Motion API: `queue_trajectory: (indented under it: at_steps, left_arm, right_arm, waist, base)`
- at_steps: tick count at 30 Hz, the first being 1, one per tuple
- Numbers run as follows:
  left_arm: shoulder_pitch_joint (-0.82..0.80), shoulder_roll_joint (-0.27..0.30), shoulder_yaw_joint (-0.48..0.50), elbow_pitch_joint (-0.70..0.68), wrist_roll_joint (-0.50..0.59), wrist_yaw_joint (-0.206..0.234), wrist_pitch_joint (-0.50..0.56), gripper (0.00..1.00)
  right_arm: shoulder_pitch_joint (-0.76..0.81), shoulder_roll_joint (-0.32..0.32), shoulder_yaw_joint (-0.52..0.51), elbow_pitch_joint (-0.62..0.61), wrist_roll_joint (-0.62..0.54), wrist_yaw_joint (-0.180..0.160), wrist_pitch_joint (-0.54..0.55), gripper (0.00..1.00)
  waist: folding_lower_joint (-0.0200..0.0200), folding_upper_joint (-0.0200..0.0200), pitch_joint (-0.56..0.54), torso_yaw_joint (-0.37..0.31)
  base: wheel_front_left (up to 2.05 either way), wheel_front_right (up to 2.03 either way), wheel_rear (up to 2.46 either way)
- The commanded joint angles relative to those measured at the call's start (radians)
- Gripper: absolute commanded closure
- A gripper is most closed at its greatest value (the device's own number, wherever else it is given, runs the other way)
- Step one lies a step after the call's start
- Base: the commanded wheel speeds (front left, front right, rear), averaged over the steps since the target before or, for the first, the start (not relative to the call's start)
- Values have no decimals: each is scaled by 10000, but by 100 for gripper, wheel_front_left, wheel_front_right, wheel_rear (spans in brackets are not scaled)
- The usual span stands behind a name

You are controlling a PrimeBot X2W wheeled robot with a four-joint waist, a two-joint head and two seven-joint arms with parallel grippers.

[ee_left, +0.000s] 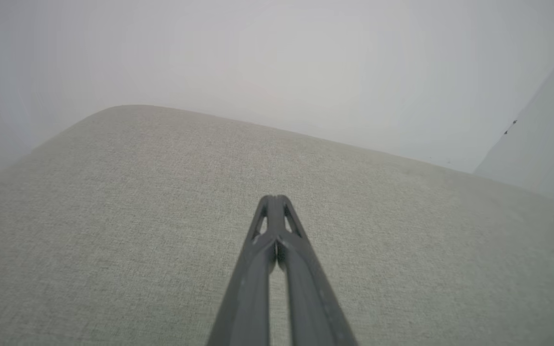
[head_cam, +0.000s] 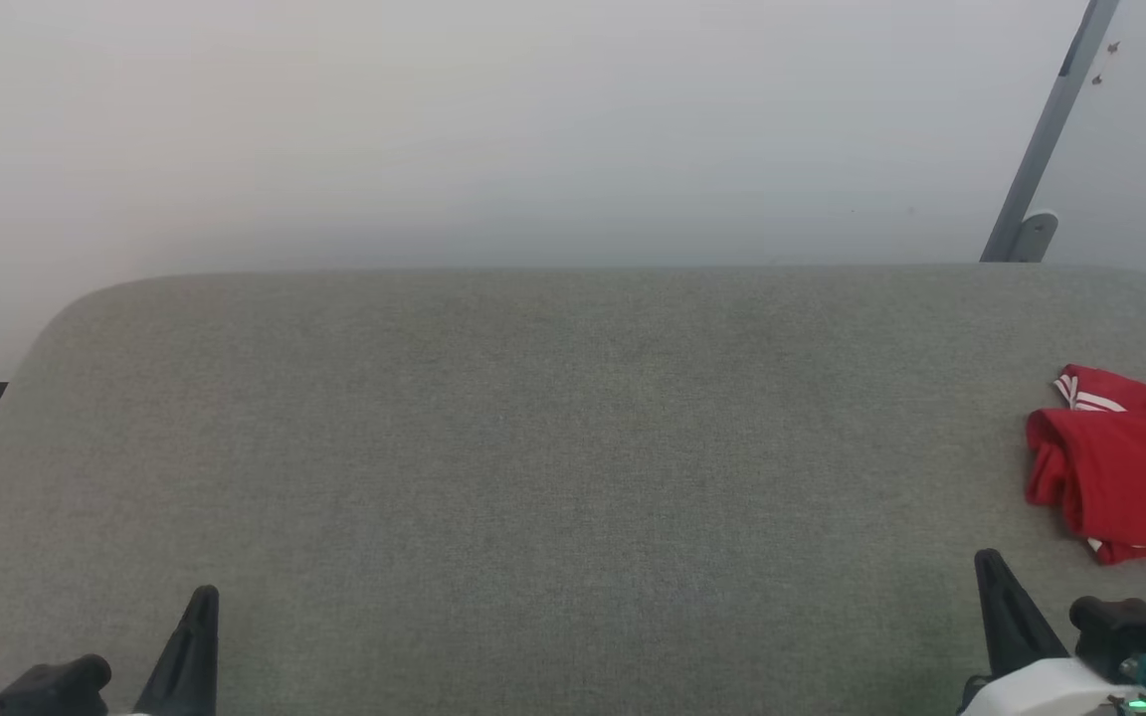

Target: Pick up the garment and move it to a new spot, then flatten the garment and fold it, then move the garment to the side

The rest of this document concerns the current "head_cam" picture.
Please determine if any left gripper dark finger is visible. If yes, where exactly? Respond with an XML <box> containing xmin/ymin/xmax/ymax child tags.
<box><xmin>133</xmin><ymin>585</ymin><xmax>221</xmax><ymax>716</ymax></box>

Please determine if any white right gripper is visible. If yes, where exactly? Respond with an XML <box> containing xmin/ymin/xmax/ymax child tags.
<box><xmin>959</xmin><ymin>549</ymin><xmax>1143</xmax><ymax>716</ymax></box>

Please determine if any red and white jersey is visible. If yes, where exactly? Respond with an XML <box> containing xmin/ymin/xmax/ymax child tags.
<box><xmin>1024</xmin><ymin>364</ymin><xmax>1146</xmax><ymax>566</ymax></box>

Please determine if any grey metal pole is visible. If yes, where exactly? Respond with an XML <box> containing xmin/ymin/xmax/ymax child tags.
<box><xmin>979</xmin><ymin>0</ymin><xmax>1123</xmax><ymax>264</ymax></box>

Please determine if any grey pole foot bracket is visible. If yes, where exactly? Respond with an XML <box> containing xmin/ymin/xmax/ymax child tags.
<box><xmin>1011</xmin><ymin>212</ymin><xmax>1060</xmax><ymax>264</ymax></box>

